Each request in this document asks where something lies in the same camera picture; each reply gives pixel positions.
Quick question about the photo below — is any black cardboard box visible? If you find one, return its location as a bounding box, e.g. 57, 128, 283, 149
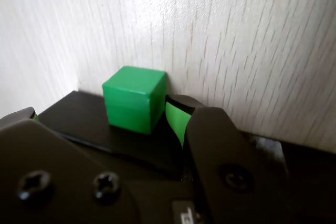
38, 90, 336, 224

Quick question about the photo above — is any green cube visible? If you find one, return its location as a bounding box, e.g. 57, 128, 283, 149
101, 66, 167, 135

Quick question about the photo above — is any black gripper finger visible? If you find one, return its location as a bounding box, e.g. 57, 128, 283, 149
165, 94, 300, 224
0, 107, 144, 224

